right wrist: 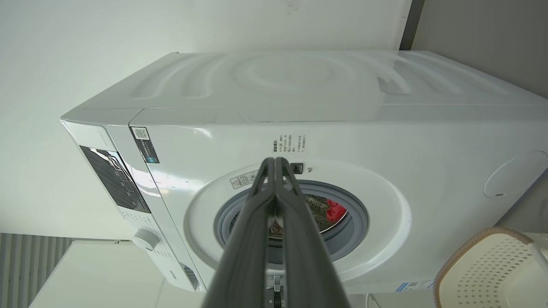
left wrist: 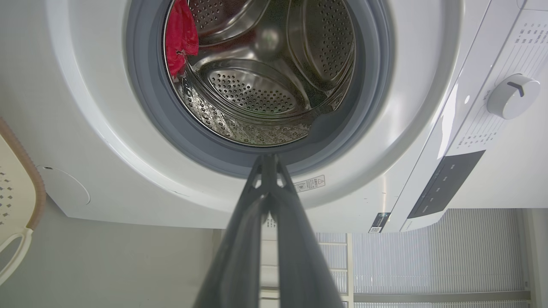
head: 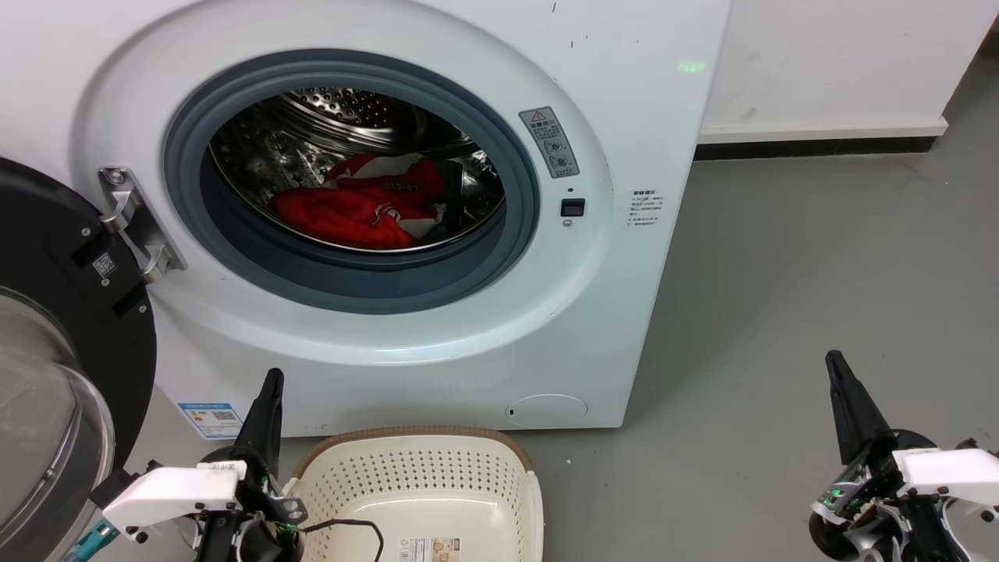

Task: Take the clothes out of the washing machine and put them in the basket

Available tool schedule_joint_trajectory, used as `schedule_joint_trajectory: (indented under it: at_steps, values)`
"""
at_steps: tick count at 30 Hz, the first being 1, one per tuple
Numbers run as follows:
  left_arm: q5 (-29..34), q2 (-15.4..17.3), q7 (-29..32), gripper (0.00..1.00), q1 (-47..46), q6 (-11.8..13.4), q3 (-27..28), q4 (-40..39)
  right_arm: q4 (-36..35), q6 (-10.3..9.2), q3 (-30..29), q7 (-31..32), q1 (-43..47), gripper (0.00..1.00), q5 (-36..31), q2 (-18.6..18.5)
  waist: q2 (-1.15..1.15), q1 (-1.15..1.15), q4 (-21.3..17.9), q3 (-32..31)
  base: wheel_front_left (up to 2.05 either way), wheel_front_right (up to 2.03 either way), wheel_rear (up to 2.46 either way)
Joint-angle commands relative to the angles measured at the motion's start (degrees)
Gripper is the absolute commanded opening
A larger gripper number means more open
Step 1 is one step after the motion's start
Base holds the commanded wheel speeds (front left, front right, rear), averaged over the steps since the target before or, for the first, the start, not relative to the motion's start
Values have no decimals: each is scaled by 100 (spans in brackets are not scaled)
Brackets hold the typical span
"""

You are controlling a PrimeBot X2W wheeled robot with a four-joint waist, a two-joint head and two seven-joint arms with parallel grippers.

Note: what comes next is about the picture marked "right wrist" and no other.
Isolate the metal door hinge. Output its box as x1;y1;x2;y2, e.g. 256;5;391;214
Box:
268;276;284;308

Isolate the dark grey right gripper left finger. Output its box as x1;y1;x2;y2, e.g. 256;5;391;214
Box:
201;157;276;308

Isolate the white cabinet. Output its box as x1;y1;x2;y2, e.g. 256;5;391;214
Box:
29;240;208;308

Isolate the grey warning sticker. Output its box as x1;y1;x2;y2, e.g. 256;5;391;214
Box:
230;170;259;190

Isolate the black label strip with code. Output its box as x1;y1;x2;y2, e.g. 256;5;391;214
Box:
130;126;160;164

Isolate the white front-load washing machine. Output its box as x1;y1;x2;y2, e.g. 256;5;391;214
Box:
60;50;548;296

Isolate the grey rubber door gasket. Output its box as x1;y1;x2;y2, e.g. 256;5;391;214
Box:
214;180;369;264

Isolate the cream perforated laundry basket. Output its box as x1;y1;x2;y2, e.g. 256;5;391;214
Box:
432;227;548;308

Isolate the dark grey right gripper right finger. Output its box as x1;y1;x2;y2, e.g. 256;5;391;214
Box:
276;157;351;308

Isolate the white control knob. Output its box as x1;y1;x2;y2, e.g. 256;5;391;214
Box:
132;229;160;252

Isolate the white detergent drawer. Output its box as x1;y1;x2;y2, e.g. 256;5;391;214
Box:
141;242;207;293

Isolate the printed text label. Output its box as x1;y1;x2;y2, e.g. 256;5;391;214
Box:
272;135;307;154

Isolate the white and black baseboard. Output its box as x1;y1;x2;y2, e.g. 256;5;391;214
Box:
394;0;425;51

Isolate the black washing machine display panel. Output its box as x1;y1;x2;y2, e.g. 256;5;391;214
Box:
80;145;151;213

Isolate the stainless steel washing machine drum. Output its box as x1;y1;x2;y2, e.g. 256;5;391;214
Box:
268;195;349;240

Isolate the red and white garment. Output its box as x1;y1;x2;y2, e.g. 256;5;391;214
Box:
325;198;347;222

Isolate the grey ribbed panel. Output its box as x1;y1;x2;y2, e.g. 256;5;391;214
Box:
0;233;73;308

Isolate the round white filter cover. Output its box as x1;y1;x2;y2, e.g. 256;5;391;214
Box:
484;151;548;198

